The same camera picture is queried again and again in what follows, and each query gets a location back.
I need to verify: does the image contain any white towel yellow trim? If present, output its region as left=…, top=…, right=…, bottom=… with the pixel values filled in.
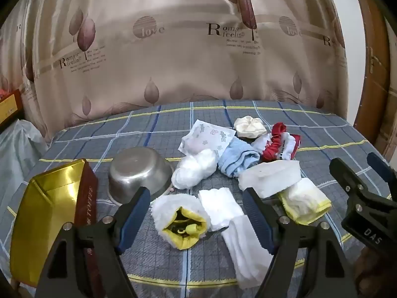
left=277, top=178, right=332, bottom=225

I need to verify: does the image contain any beige leaf print curtain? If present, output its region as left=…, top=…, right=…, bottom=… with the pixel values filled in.
left=0, top=0, right=348, bottom=140

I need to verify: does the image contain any wooden door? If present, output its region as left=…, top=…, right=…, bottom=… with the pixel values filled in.
left=350, top=0, right=397, bottom=159

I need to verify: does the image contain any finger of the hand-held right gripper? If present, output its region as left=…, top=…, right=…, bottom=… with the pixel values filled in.
left=329, top=158, right=373, bottom=207
left=367, top=152, right=397, bottom=190

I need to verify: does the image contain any white foam block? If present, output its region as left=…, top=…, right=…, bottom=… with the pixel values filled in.
left=238, top=161, right=302, bottom=198

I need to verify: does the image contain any large orange cardboard box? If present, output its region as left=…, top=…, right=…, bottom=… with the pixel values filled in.
left=0, top=88, right=24, bottom=128

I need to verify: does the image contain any cream scrunchie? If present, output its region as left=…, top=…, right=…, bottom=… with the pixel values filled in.
left=233, top=115, right=267, bottom=139

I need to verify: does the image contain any printed white packet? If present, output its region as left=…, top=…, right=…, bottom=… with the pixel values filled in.
left=179, top=119, right=236, bottom=156

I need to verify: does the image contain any long white cloth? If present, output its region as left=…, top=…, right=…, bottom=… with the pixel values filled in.
left=222, top=215, right=281, bottom=289

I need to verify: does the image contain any red tin box gold interior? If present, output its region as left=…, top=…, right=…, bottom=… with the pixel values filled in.
left=9, top=159, right=100, bottom=289

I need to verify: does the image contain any light blue towel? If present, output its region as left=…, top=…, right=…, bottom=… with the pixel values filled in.
left=217, top=138, right=261, bottom=178

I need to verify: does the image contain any white fluffy slipper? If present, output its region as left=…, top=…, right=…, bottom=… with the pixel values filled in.
left=151, top=193, right=211, bottom=250

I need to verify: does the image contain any stainless steel bowl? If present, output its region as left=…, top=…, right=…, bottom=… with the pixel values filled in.
left=107, top=147, right=175, bottom=206

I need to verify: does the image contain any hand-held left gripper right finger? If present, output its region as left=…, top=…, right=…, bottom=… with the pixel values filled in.
left=242, top=187, right=359, bottom=298

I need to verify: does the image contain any red and white garment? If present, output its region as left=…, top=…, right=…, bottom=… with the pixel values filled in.
left=252, top=122, right=302, bottom=162

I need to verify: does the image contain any white plastic bag bundle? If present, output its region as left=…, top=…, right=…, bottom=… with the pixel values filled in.
left=171, top=148, right=218, bottom=189

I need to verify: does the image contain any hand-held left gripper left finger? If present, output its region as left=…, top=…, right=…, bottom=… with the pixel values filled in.
left=34, top=186, right=151, bottom=298

